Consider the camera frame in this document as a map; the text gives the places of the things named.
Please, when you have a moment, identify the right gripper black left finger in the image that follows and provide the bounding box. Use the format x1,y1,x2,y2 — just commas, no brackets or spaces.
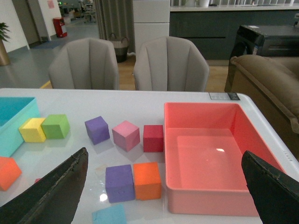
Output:
0,147,88,224

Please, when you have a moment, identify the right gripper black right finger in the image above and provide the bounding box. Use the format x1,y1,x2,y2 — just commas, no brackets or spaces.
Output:
242,151,299,224

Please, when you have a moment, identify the orange foam block left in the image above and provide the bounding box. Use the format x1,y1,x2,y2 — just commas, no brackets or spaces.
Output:
0,156,22,191

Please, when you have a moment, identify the orange foam block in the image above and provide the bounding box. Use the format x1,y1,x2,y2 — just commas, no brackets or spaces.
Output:
133,162,162,201
0,156,22,191

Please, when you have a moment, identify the purple foam block near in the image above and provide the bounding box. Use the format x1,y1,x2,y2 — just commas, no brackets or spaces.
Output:
105,164,135,203

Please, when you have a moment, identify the purple foam block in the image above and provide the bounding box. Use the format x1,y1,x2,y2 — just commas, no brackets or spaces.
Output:
85,116,110,145
105,164,135,203

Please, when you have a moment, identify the green foam block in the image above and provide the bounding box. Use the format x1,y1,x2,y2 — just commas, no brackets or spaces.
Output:
41,114,70,139

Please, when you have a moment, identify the yellow foam block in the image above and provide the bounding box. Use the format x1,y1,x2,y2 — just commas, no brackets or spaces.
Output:
19,118,46,142

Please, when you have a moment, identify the purple foam block far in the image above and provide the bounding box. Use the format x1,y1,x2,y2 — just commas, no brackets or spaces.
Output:
85,116,110,145

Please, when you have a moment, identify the pink plastic bin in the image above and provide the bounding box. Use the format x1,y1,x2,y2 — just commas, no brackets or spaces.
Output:
164,102,281,217

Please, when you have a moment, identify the orange foam block right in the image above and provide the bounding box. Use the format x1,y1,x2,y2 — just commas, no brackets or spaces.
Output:
133,162,162,201

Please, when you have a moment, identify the pink foam block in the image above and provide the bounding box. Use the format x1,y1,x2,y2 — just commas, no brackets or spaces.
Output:
112,120,140,152

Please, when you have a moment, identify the teal plastic bin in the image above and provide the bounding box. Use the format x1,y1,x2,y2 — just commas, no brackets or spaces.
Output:
0,97,40,157

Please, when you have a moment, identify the table label sticker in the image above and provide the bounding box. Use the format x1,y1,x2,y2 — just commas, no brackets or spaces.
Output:
209,92,240,100

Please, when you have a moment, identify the brown sofa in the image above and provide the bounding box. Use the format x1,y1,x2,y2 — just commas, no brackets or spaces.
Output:
225,55,299,158

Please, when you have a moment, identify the red foam block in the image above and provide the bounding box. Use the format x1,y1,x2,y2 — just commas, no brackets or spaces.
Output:
143,125,164,153

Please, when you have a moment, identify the grey chair left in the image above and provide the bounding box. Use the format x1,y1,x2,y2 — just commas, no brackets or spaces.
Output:
48,38,120,90

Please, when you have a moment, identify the grey chair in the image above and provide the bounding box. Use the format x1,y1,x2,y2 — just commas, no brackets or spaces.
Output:
133,36,209,92
48,38,120,90

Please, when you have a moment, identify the black appliance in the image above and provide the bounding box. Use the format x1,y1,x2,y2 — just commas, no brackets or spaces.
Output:
224,25,299,93

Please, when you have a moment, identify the woven basket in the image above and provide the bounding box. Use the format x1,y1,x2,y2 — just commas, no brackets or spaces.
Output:
109,33,129,63

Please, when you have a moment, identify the grey chair right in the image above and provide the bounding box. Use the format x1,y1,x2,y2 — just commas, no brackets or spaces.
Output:
133,36,209,92

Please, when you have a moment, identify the potted plant gold pot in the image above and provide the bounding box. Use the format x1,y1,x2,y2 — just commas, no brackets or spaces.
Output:
0,22,10,66

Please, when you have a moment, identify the dark grey counter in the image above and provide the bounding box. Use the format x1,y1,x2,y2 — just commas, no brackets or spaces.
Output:
170,4,299,60

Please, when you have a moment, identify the grey curtain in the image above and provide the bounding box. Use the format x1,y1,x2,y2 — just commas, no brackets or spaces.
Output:
94,0,135,53

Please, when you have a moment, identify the white cabinet column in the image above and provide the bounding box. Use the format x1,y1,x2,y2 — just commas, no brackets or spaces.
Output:
133,0,170,56

